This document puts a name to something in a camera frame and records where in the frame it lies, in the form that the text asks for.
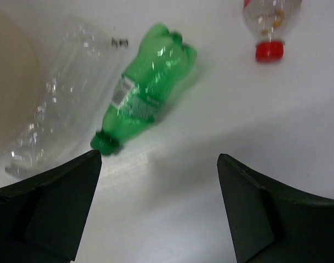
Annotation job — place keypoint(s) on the green plastic bottle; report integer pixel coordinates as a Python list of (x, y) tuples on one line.
[(144, 88)]

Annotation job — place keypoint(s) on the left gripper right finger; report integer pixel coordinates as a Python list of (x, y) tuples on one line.
[(273, 222)]

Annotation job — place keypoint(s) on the beige round plastic bin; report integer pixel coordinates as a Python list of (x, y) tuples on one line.
[(19, 66)]

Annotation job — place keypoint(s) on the clear bottle white cap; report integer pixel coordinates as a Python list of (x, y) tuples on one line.
[(75, 87)]

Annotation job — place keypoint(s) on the small bottle red label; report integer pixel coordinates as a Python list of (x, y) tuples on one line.
[(269, 21)]

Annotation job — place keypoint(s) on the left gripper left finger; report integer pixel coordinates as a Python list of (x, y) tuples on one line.
[(42, 218)]

